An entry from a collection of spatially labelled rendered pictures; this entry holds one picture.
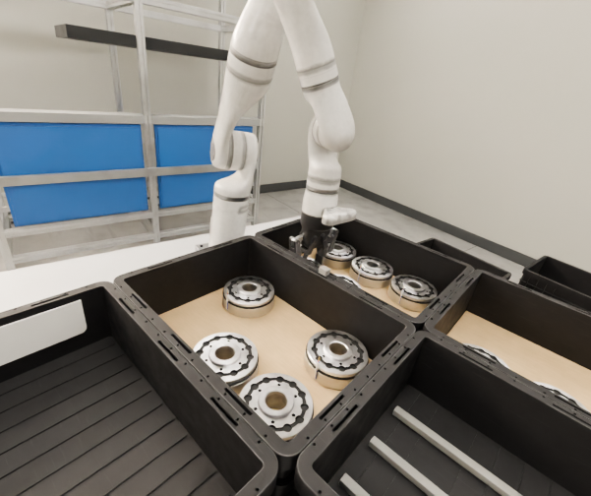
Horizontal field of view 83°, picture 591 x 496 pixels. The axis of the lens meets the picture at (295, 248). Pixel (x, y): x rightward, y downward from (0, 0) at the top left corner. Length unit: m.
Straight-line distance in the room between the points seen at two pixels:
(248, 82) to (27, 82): 2.53
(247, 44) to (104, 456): 0.65
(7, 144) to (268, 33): 1.81
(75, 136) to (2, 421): 1.87
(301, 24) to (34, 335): 0.61
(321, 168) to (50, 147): 1.83
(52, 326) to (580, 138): 3.32
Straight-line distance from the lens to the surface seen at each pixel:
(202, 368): 0.44
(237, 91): 0.72
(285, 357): 0.59
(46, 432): 0.56
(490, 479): 0.55
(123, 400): 0.56
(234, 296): 0.66
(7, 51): 3.12
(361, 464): 0.51
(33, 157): 2.31
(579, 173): 3.38
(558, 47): 3.50
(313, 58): 0.64
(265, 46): 0.69
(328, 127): 0.65
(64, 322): 0.61
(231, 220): 0.86
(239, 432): 0.38
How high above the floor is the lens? 1.25
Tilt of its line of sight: 27 degrees down
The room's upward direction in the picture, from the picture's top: 7 degrees clockwise
